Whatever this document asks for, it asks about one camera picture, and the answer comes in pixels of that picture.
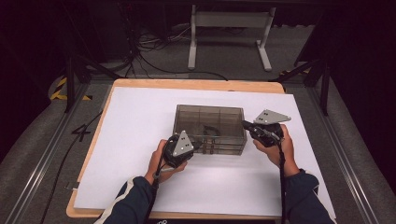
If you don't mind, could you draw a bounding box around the long black floor cable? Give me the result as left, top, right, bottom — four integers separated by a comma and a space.
136, 50, 229, 82

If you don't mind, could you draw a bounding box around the transparent grey drawer box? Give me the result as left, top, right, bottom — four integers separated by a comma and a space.
172, 104, 248, 156

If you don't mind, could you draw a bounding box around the person's right hand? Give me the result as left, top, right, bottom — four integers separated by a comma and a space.
252, 123, 301, 178

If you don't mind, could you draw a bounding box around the thin black floor cable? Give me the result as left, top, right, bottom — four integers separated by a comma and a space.
39, 110, 104, 224

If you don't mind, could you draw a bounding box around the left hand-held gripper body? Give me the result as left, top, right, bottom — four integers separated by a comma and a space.
163, 130, 196, 169

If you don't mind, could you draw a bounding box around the right hand-held gripper cable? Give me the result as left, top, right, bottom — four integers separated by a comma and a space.
276, 140, 288, 224

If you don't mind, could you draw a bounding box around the metal floor rail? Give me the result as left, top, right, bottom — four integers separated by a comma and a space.
306, 77, 380, 224
3, 83, 92, 224

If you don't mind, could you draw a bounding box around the bundle of floor cables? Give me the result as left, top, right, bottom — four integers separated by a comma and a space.
124, 24, 191, 63

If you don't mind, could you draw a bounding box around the black metal stand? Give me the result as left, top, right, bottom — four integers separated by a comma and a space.
64, 53, 121, 114
269, 57, 332, 117

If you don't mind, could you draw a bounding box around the hand-held gripper cable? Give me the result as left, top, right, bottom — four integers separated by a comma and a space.
276, 140, 288, 224
143, 135, 176, 224

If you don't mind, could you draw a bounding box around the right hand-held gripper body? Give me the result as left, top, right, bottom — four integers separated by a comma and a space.
248, 109, 292, 148

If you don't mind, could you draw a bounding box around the white metal table frame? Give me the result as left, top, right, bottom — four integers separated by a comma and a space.
187, 4, 276, 73

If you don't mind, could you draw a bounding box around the person's left hand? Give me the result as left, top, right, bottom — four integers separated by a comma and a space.
144, 139, 189, 187

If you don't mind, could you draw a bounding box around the white paper sheet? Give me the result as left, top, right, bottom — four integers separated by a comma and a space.
74, 86, 337, 220

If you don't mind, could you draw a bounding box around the left hand-held gripper cable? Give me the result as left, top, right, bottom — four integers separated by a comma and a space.
143, 135, 176, 224

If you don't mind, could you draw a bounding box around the yellow and black floor tape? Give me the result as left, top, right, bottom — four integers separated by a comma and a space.
49, 77, 93, 102

